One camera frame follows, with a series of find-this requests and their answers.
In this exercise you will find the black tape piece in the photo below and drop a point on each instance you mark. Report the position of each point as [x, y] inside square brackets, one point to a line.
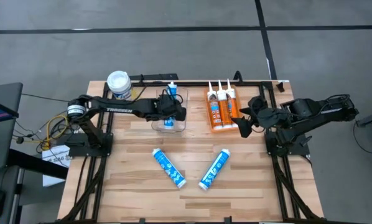
[280, 87]

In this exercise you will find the black hook clamp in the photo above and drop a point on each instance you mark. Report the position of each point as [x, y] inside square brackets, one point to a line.
[235, 77]

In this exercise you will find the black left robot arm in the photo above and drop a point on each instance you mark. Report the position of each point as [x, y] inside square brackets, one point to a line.
[120, 109]

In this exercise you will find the Lysol wipes canister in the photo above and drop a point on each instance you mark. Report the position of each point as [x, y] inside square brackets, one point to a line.
[119, 81]

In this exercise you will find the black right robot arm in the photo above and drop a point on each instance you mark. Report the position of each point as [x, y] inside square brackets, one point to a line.
[329, 110]

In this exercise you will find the black power plug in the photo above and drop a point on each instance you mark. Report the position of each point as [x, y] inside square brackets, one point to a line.
[20, 140]

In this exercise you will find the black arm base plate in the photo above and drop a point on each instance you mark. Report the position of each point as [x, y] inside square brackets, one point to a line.
[273, 149]
[77, 149]

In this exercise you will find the black mounting bar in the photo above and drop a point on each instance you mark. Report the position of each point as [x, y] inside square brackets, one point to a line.
[155, 76]

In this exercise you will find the black aluminium table frame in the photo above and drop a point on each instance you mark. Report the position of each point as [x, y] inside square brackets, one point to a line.
[198, 83]

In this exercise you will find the black support beam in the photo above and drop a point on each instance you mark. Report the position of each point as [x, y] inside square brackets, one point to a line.
[36, 163]

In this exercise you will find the blue silicone tube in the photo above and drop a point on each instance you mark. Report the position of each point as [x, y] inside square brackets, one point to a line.
[169, 168]
[172, 91]
[214, 169]

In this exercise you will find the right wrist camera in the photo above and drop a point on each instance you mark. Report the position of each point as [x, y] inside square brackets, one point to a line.
[257, 102]

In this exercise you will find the clear plastic bin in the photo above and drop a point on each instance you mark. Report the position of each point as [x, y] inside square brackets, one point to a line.
[156, 126]

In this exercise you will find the orange white sealant tubes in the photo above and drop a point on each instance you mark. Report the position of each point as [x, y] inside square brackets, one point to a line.
[226, 130]

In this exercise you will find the white paper sheet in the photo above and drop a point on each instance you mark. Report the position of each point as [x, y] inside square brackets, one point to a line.
[57, 155]

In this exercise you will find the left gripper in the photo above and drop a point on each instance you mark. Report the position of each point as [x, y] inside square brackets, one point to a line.
[165, 110]

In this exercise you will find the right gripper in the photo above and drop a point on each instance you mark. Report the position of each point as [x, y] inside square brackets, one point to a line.
[271, 118]

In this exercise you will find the orange Gorilla sealant tube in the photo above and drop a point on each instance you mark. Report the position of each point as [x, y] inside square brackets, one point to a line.
[215, 112]
[225, 112]
[232, 105]

